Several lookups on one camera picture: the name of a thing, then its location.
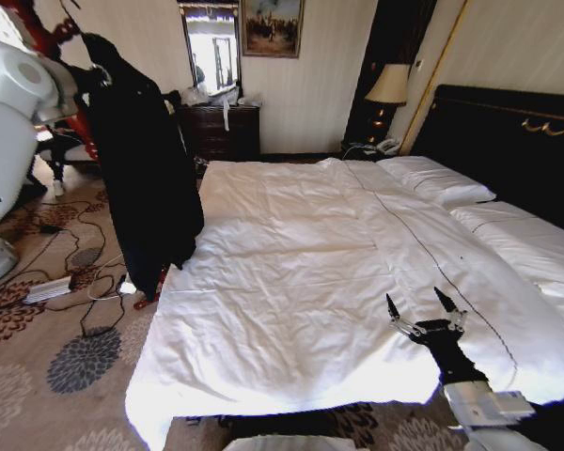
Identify wall mirror with dark frame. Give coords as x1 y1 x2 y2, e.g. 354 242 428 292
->
177 1 243 97

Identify white robot front shell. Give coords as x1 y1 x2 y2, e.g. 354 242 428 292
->
222 434 359 451

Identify white pillow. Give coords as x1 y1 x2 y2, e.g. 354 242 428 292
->
377 155 498 209
449 200 564 323

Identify dark chair with pale seat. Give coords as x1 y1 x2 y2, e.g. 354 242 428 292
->
33 132 99 196

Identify dark nightstand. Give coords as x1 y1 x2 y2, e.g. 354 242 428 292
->
339 139 405 163

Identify table lamp with cream shade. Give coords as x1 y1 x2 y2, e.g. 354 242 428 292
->
363 63 412 143

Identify gold wall trim strip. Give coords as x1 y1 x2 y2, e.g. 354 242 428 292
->
398 0 470 156

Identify black floor cable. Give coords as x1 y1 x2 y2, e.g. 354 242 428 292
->
0 199 129 339

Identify framed painting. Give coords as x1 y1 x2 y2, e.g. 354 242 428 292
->
240 0 306 60

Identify white power strip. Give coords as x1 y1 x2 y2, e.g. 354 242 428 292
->
22 275 75 306

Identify dark wooden dresser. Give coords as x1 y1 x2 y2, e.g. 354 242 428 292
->
175 103 262 163

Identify clear plastic bag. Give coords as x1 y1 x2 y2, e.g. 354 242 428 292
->
180 86 213 106

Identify white telephone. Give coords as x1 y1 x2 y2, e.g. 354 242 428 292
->
374 137 401 157

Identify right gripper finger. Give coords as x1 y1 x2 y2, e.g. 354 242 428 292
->
432 287 470 334
385 293 423 339

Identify white bed duvet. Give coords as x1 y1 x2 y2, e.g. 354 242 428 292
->
124 157 564 451

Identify long black garment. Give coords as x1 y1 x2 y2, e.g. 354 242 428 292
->
73 32 206 303

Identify dark headboard with gold trim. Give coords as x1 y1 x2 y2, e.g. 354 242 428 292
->
410 84 564 239

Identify red clothes stand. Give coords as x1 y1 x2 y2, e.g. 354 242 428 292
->
25 0 162 310

